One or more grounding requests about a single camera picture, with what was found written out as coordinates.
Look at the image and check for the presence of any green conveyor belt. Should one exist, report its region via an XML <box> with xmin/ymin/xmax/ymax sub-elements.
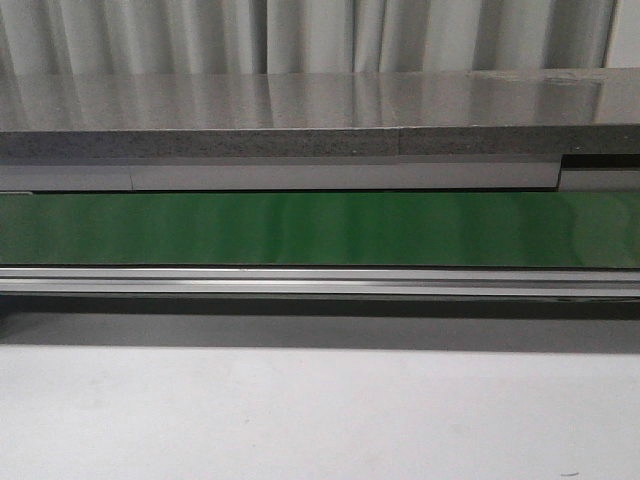
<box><xmin>1</xmin><ymin>192</ymin><xmax>639</xmax><ymax>269</ymax></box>

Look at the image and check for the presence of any grey speckled worktop slab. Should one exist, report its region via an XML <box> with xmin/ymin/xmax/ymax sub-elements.
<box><xmin>1</xmin><ymin>68</ymin><xmax>639</xmax><ymax>159</ymax></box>

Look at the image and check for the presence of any grey pleated curtain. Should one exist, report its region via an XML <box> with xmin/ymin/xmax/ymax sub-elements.
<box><xmin>1</xmin><ymin>1</ymin><xmax>639</xmax><ymax>75</ymax></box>

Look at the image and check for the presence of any aluminium front conveyor rail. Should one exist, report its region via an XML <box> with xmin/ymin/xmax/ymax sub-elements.
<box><xmin>1</xmin><ymin>267</ymin><xmax>639</xmax><ymax>298</ymax></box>

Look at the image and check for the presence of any grey rear conveyor rail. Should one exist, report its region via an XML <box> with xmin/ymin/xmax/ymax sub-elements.
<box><xmin>1</xmin><ymin>154</ymin><xmax>639</xmax><ymax>192</ymax></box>

